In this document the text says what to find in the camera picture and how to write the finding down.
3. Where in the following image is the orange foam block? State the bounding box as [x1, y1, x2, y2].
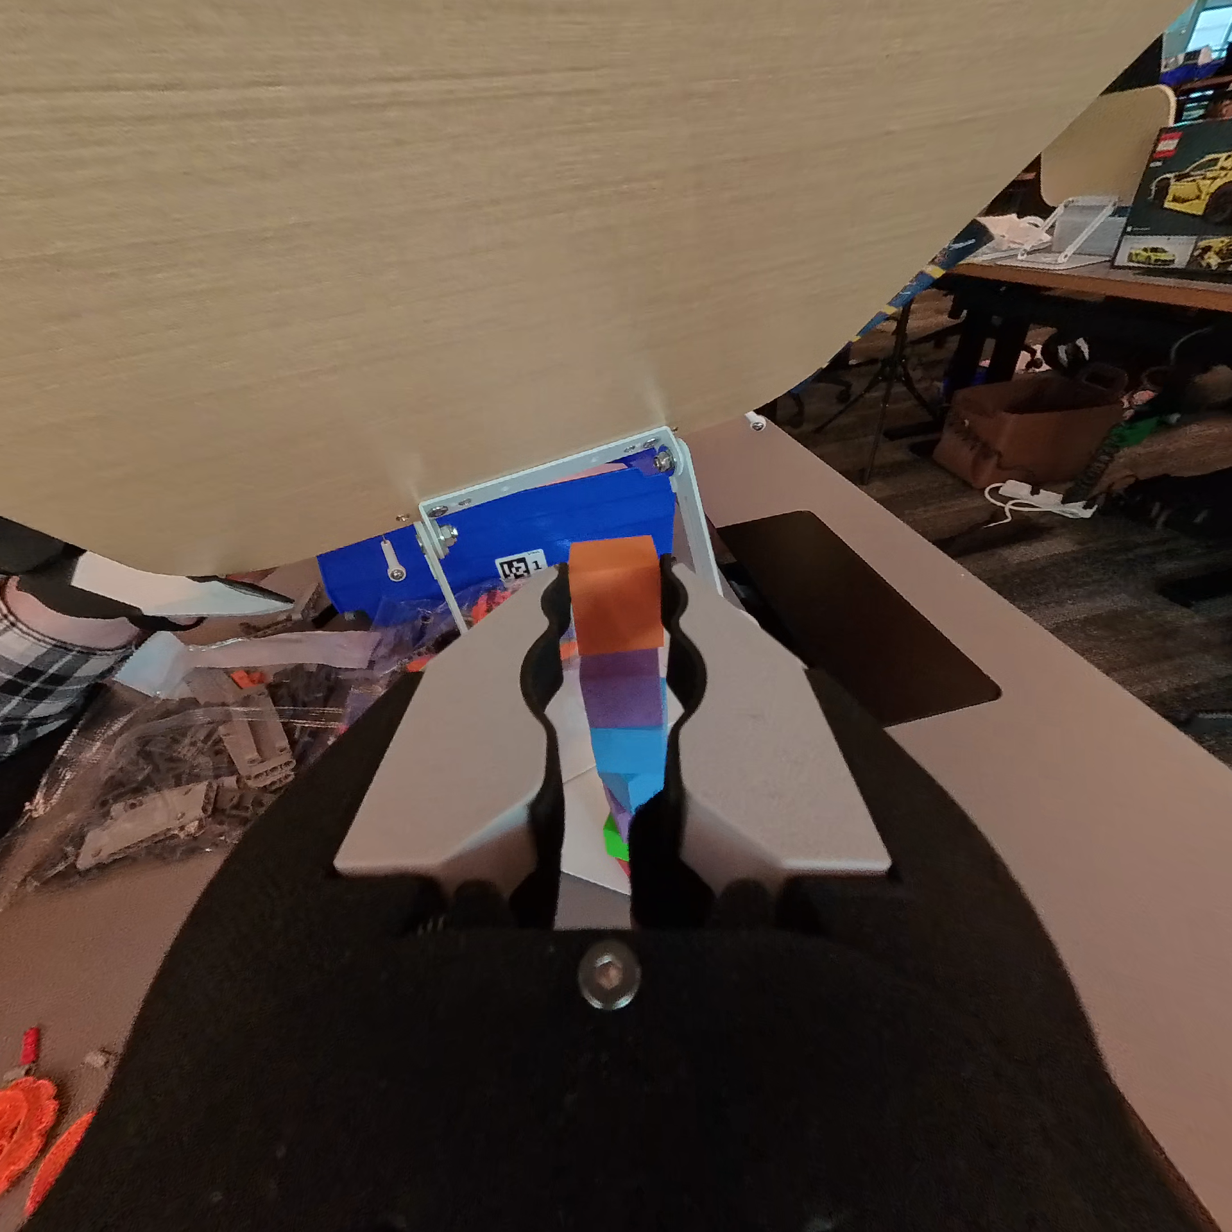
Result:
[567, 536, 667, 656]

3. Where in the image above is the person's plaid shirt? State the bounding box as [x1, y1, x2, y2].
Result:
[0, 615, 136, 761]

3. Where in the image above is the clear bag of mixed parts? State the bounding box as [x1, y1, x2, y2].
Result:
[0, 630, 385, 906]

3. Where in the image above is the tan background book stand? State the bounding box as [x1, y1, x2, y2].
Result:
[1021, 84, 1177, 262]

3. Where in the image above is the orange plastic gear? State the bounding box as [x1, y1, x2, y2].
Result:
[23, 1108, 98, 1218]
[0, 1076, 61, 1195]

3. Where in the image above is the yellow car picture box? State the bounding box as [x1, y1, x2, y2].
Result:
[1111, 123, 1232, 282]

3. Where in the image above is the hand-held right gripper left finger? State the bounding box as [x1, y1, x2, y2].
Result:
[333, 563, 569, 926]

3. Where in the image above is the brown cardboard box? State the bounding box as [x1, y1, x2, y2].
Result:
[931, 369, 1125, 482]

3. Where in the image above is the white crossbar bracket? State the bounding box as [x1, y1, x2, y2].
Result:
[416, 425, 679, 560]

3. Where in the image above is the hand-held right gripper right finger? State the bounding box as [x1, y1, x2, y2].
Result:
[630, 558, 891, 926]

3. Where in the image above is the blue box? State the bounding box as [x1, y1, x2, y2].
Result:
[318, 461, 674, 617]

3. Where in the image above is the dark desk cable cover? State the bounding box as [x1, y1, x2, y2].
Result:
[717, 510, 1001, 727]

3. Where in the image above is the black tripod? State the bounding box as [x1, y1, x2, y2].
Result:
[799, 288, 949, 482]

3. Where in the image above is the crinkled bag of orange gears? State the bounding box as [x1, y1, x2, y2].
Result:
[369, 577, 539, 674]

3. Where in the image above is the blue foam block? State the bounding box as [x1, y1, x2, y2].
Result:
[595, 769, 666, 813]
[586, 725, 670, 775]

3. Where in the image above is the grey desk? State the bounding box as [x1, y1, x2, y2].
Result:
[0, 413, 1232, 1232]

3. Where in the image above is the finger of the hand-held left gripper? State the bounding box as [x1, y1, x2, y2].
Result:
[72, 552, 295, 633]
[0, 579, 138, 649]

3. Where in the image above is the white power strip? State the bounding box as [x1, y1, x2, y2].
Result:
[985, 477, 1098, 520]

